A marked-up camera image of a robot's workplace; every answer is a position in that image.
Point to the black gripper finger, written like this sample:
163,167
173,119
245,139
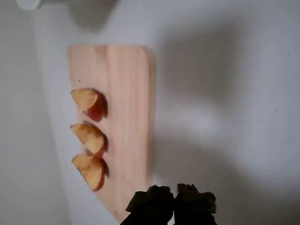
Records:
194,208
152,208

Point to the apple slice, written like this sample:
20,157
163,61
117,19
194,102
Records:
91,138
86,99
93,173

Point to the wooden cutting board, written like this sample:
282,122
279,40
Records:
129,105

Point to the white round object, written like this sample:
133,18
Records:
28,3

